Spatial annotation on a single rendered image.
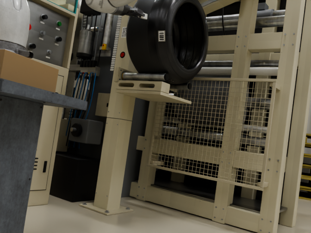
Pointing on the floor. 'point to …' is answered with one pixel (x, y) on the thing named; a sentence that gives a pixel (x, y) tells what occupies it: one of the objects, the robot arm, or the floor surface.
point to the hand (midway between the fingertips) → (142, 15)
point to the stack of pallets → (306, 174)
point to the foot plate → (105, 209)
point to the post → (115, 134)
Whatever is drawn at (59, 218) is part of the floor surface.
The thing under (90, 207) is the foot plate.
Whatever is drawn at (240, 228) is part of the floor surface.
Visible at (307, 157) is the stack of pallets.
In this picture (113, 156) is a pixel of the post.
